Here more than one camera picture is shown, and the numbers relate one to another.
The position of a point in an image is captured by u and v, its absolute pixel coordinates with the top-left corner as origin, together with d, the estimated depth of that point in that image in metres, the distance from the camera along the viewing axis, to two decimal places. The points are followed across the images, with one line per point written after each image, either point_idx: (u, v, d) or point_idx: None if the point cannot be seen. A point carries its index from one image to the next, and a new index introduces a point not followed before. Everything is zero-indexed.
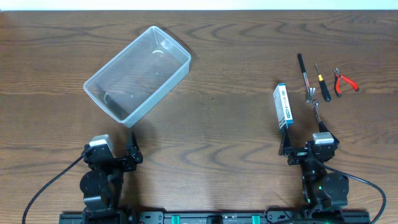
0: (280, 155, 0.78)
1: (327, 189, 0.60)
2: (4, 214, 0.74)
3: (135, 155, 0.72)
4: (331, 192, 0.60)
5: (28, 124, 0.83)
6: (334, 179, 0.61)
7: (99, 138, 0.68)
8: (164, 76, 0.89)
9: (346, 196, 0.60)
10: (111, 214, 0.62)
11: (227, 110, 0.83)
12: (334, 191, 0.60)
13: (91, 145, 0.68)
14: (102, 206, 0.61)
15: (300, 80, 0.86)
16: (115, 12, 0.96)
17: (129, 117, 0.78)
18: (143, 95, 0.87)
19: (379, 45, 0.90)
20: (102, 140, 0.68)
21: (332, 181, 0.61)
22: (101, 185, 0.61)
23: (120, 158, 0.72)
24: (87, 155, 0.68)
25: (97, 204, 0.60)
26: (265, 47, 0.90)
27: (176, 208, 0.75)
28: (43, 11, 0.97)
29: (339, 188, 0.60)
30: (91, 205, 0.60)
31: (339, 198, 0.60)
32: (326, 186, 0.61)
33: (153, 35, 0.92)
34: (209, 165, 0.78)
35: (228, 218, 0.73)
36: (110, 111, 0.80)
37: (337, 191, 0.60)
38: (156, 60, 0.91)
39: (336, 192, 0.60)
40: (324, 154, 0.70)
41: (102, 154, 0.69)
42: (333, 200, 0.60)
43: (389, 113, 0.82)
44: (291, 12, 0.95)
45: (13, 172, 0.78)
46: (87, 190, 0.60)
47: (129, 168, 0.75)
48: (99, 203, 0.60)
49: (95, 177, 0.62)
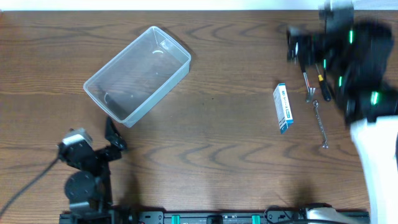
0: (289, 58, 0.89)
1: (364, 35, 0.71)
2: (4, 214, 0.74)
3: (118, 142, 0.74)
4: (366, 38, 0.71)
5: (28, 124, 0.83)
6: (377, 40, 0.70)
7: (74, 134, 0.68)
8: (164, 75, 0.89)
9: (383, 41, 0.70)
10: (102, 216, 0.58)
11: (227, 109, 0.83)
12: (372, 37, 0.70)
13: (64, 143, 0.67)
14: (91, 210, 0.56)
15: (300, 80, 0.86)
16: (115, 12, 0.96)
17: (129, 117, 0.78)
18: (143, 95, 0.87)
19: None
20: (78, 135, 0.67)
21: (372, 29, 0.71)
22: (87, 190, 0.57)
23: (102, 152, 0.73)
24: (64, 155, 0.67)
25: (83, 208, 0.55)
26: (265, 47, 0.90)
27: (176, 208, 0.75)
28: (44, 11, 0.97)
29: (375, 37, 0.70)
30: (76, 208, 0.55)
31: (370, 68, 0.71)
32: (364, 32, 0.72)
33: (153, 35, 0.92)
34: (209, 165, 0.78)
35: (228, 218, 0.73)
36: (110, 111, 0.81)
37: (375, 31, 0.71)
38: (156, 60, 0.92)
39: (375, 40, 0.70)
40: (336, 32, 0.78)
41: (81, 150, 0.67)
42: (371, 43, 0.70)
43: None
44: (290, 12, 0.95)
45: (13, 172, 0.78)
46: (73, 194, 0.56)
47: (115, 158, 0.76)
48: (86, 208, 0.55)
49: (81, 181, 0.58)
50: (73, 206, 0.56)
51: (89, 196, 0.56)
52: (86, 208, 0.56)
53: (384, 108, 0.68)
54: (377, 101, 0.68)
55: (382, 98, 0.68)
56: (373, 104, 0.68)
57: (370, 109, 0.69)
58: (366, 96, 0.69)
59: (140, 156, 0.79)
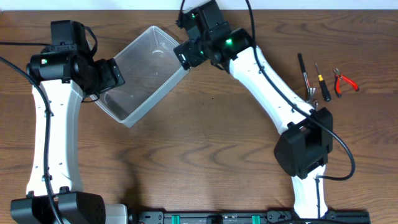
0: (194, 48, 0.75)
1: (204, 14, 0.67)
2: (5, 213, 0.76)
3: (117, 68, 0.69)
4: (206, 17, 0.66)
5: (29, 124, 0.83)
6: (208, 12, 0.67)
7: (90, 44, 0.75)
8: (164, 75, 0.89)
9: (208, 15, 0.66)
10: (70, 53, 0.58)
11: (227, 110, 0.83)
12: (208, 15, 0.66)
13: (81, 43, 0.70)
14: (69, 38, 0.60)
15: (300, 80, 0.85)
16: (115, 11, 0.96)
17: (129, 117, 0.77)
18: (143, 94, 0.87)
19: (380, 45, 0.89)
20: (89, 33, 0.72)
21: (209, 10, 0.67)
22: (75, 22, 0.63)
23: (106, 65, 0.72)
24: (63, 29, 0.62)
25: (65, 30, 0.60)
26: (265, 46, 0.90)
27: (176, 208, 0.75)
28: (43, 10, 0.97)
29: (214, 18, 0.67)
30: (58, 30, 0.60)
31: (220, 28, 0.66)
32: (203, 14, 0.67)
33: (153, 35, 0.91)
34: (209, 166, 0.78)
35: (228, 218, 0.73)
36: (111, 111, 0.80)
37: (209, 15, 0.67)
38: (156, 60, 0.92)
39: (212, 17, 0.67)
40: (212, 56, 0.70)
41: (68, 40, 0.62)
42: (207, 17, 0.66)
43: (390, 112, 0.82)
44: (291, 12, 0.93)
45: (13, 172, 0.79)
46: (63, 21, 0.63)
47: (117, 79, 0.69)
48: (68, 35, 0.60)
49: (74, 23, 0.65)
50: (55, 32, 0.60)
51: (76, 27, 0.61)
52: (68, 32, 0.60)
53: (240, 47, 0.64)
54: (231, 40, 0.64)
55: (232, 36, 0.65)
56: (230, 44, 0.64)
57: (230, 50, 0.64)
58: (221, 42, 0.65)
59: (140, 156, 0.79)
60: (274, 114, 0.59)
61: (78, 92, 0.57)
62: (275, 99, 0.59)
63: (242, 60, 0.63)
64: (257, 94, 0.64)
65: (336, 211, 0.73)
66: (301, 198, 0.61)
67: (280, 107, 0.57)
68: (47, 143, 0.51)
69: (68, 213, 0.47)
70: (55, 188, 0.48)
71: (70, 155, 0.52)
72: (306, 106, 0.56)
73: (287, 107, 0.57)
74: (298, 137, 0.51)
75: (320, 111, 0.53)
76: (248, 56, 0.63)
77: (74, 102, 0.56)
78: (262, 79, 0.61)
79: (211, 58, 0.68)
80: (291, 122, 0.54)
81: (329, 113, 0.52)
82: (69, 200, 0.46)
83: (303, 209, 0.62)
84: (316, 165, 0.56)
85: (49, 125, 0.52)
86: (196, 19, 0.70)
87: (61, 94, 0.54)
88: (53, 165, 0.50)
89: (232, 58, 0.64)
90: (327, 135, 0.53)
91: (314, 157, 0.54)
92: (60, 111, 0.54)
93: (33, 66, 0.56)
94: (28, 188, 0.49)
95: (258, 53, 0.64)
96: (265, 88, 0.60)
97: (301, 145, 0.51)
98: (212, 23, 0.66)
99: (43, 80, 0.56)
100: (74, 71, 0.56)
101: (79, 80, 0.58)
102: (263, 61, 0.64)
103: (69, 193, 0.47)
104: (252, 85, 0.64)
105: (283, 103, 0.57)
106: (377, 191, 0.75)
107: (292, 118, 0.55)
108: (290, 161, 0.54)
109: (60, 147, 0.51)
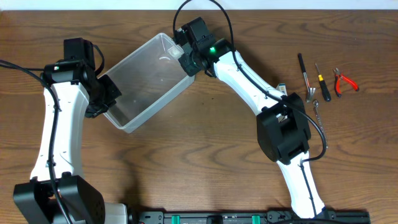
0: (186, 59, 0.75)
1: (191, 28, 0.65)
2: (4, 214, 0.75)
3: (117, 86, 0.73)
4: (193, 31, 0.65)
5: (28, 124, 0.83)
6: (196, 25, 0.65)
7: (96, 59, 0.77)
8: (168, 83, 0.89)
9: (195, 28, 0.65)
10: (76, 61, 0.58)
11: (227, 110, 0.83)
12: (196, 28, 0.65)
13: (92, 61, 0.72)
14: (78, 51, 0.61)
15: (300, 80, 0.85)
16: (115, 11, 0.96)
17: (129, 124, 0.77)
18: (147, 101, 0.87)
19: (380, 45, 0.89)
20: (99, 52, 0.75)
21: (196, 24, 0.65)
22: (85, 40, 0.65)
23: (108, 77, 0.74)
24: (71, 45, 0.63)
25: (76, 45, 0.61)
26: (265, 46, 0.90)
27: (176, 208, 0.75)
28: (43, 10, 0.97)
29: (201, 30, 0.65)
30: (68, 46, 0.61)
31: (207, 40, 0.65)
32: (190, 28, 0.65)
33: (161, 41, 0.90)
34: (209, 165, 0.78)
35: (228, 218, 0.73)
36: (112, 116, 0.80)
37: (196, 28, 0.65)
38: (163, 66, 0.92)
39: (200, 30, 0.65)
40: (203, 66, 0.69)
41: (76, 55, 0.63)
42: (194, 30, 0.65)
43: (389, 112, 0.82)
44: (291, 12, 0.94)
45: (13, 172, 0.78)
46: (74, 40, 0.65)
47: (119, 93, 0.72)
48: (81, 49, 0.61)
49: None
50: (66, 47, 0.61)
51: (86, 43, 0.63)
52: (77, 46, 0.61)
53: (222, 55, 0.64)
54: (214, 48, 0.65)
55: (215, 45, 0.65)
56: (213, 51, 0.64)
57: (215, 56, 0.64)
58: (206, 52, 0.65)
59: (140, 156, 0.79)
60: (254, 104, 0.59)
61: (85, 95, 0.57)
62: (250, 89, 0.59)
63: (222, 62, 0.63)
64: (237, 89, 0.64)
65: (336, 211, 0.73)
66: (296, 193, 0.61)
67: (254, 96, 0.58)
68: (54, 132, 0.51)
69: (68, 198, 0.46)
70: (57, 173, 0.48)
71: (74, 146, 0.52)
72: (278, 93, 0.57)
73: (262, 95, 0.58)
74: (270, 120, 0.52)
75: (290, 96, 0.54)
76: (227, 58, 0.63)
77: (81, 100, 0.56)
78: (239, 76, 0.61)
79: (201, 67, 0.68)
80: (264, 107, 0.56)
81: (298, 98, 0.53)
82: (69, 183, 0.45)
83: (298, 206, 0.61)
84: (298, 152, 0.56)
85: (56, 117, 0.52)
86: (187, 34, 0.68)
87: (69, 90, 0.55)
88: (56, 155, 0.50)
89: (214, 61, 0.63)
90: (300, 119, 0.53)
91: (293, 142, 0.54)
92: (67, 105, 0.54)
93: (46, 72, 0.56)
94: (32, 173, 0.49)
95: (237, 56, 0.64)
96: (243, 83, 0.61)
97: (275, 128, 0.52)
98: (199, 35, 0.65)
99: (54, 83, 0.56)
100: (83, 78, 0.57)
101: (87, 87, 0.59)
102: (242, 61, 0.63)
103: (70, 177, 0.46)
104: (232, 81, 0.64)
105: (259, 92, 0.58)
106: (377, 191, 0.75)
107: (265, 104, 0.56)
108: (269, 145, 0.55)
109: (65, 137, 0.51)
